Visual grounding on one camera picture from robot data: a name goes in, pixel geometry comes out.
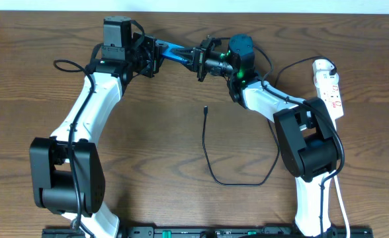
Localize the blue smartphone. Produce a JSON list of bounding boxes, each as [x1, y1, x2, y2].
[[156, 40, 193, 64]]

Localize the black charging cable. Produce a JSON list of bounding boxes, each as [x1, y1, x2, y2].
[[201, 55, 337, 187]]

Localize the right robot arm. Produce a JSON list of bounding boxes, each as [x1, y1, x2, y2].
[[163, 34, 345, 237]]

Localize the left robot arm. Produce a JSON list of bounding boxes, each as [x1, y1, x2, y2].
[[29, 17, 155, 237]]

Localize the white USB charger adapter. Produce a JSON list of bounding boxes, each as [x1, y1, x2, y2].
[[312, 58, 337, 79]]

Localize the white power strip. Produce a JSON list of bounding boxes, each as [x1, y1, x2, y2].
[[314, 70, 344, 128]]

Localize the white power strip cord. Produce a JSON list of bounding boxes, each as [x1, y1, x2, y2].
[[333, 175, 351, 238]]

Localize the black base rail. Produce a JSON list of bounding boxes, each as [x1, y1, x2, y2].
[[41, 225, 374, 238]]

